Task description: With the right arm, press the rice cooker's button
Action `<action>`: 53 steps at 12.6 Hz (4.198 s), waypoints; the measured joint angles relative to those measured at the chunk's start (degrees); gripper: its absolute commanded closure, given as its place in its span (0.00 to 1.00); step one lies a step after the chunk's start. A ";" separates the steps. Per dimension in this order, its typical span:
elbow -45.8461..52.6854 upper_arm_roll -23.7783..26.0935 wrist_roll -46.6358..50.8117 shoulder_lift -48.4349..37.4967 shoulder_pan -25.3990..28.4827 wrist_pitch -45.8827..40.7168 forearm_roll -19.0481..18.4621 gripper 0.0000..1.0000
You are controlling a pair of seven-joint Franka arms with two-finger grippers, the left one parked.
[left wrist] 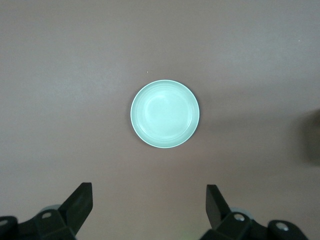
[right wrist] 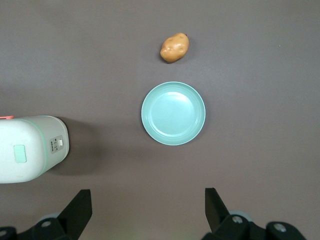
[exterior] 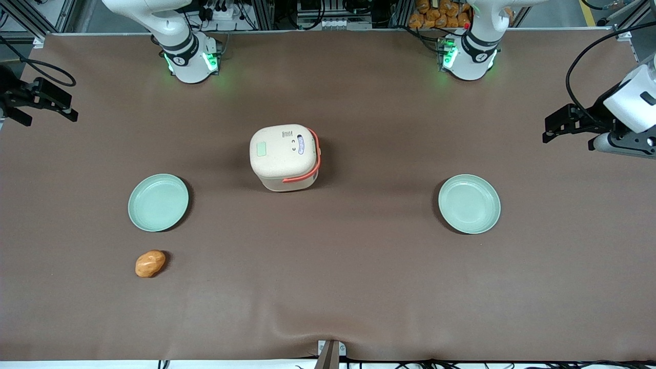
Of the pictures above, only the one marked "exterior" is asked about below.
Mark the light green round plate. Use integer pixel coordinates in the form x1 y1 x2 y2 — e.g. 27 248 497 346
438 174 501 235
128 173 189 233

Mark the white power strip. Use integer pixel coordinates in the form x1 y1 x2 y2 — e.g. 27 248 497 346
204 0 242 21

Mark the orange-brown bread roll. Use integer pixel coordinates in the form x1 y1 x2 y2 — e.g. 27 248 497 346
135 250 167 278

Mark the white connector strip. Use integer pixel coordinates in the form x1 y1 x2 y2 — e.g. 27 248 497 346
299 16 373 30

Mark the brown table cloth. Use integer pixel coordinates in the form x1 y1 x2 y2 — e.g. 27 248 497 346
0 32 656 362

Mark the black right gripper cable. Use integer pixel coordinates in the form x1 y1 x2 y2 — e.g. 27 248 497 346
0 36 77 88

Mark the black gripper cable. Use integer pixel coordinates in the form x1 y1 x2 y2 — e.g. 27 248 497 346
0 36 77 88
565 20 656 124

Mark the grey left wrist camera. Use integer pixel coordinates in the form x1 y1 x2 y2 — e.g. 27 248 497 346
588 131 656 159

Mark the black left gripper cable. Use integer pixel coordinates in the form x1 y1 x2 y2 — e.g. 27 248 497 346
565 20 656 124

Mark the aluminium frame post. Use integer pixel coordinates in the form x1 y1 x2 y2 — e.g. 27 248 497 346
254 0 276 30
391 0 412 29

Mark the cream rice cooker orange handle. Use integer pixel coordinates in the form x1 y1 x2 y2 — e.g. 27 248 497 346
250 123 322 193

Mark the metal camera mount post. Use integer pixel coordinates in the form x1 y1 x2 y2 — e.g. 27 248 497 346
314 339 347 369

